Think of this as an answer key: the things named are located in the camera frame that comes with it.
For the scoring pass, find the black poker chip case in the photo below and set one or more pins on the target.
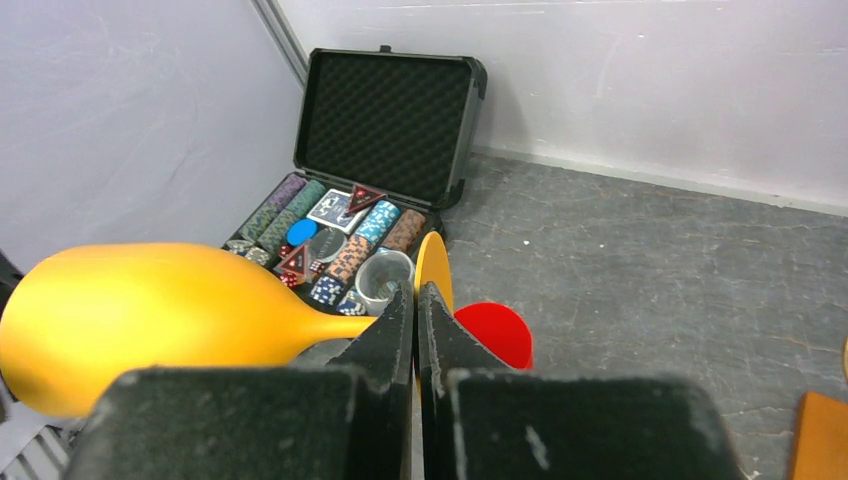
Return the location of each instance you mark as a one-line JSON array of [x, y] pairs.
[[381, 150]]

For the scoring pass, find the gold wire glass rack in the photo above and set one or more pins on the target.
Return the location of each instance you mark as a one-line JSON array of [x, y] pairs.
[[819, 449]]

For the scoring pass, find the blue poker chip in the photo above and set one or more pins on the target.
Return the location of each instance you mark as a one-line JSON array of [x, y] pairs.
[[301, 231]]

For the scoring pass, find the yellow wine glass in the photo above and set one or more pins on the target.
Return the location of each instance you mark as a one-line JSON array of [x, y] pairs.
[[86, 315]]

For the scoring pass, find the clear wine glass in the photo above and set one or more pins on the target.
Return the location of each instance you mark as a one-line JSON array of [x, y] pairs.
[[379, 276]]

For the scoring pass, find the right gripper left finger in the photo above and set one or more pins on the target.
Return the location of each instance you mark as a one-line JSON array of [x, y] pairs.
[[347, 419]]

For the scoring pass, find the red wine glass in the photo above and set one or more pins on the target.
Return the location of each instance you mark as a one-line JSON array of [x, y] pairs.
[[501, 330]]

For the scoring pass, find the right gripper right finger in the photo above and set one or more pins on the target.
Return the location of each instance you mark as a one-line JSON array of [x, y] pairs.
[[484, 420]]

